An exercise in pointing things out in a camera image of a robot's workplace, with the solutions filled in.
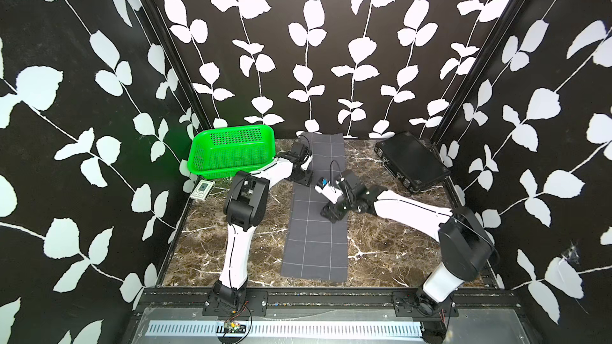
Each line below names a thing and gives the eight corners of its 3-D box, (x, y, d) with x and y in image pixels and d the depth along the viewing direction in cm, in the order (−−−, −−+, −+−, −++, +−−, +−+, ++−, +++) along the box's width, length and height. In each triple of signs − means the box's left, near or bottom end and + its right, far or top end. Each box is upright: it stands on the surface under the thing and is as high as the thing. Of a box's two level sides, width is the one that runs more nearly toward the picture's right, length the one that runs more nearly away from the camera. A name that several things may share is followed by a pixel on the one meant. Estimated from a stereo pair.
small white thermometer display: (192, 197, 100) (190, 195, 99) (202, 181, 106) (200, 178, 104) (205, 200, 99) (203, 198, 98) (215, 184, 105) (213, 181, 103)
